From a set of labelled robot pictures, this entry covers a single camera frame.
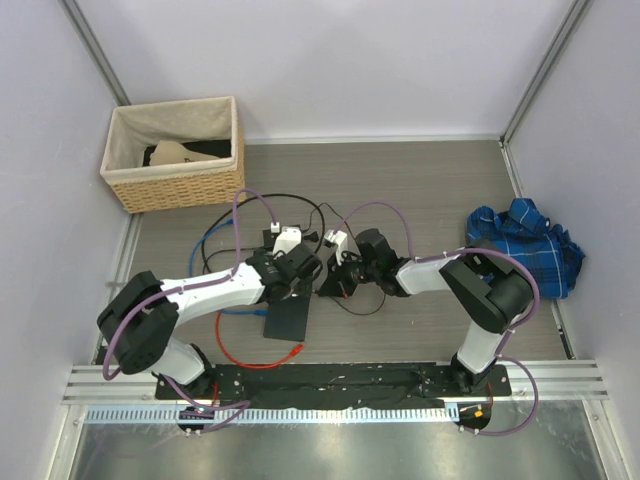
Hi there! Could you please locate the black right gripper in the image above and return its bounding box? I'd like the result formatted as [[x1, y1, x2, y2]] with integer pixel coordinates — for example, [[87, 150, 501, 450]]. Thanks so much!
[[320, 249, 379, 299]]

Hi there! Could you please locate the black network switch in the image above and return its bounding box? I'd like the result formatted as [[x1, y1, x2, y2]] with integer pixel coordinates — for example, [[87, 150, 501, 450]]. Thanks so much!
[[263, 295, 311, 342]]

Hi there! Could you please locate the blue ethernet cable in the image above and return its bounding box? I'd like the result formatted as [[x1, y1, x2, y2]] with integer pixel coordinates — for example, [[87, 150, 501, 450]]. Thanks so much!
[[187, 215, 269, 317]]

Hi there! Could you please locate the red ethernet cable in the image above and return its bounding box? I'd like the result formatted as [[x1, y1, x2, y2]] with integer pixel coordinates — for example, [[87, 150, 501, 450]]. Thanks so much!
[[214, 312, 306, 371]]

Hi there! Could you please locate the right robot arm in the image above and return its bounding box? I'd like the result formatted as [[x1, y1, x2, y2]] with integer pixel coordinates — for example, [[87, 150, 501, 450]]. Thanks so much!
[[318, 229, 540, 395]]

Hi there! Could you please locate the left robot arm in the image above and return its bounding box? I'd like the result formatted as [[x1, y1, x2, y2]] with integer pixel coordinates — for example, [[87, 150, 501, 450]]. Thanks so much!
[[97, 244, 322, 399]]

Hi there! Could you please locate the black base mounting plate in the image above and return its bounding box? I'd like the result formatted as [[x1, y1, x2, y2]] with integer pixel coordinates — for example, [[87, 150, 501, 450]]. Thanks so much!
[[183, 362, 512, 410]]

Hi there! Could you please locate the beige item in basket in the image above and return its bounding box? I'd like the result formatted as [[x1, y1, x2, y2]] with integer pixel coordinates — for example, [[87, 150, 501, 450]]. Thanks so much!
[[143, 140, 232, 166]]

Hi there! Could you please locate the wicker basket with liner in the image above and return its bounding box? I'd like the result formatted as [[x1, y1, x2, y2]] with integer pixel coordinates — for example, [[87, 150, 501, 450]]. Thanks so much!
[[100, 96, 245, 214]]

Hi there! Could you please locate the blue plaid cloth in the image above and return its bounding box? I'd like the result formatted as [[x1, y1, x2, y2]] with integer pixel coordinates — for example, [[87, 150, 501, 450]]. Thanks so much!
[[466, 198, 585, 299]]

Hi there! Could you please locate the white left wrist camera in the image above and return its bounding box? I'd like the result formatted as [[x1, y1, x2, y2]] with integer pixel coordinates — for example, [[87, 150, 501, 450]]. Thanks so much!
[[270, 222, 302, 257]]

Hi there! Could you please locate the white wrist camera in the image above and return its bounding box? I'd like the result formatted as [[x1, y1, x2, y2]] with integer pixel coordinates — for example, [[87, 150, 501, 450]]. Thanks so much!
[[323, 229, 348, 266], [270, 222, 302, 257]]

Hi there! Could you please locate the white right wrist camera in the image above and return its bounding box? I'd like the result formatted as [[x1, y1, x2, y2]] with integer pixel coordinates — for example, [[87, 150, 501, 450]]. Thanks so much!
[[323, 229, 348, 266]]

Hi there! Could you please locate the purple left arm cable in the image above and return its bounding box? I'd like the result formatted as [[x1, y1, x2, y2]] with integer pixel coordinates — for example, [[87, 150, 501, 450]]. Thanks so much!
[[102, 188, 281, 384]]

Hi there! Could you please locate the slotted cable duct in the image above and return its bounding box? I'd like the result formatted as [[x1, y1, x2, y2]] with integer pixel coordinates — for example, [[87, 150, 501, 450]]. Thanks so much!
[[84, 403, 459, 425]]

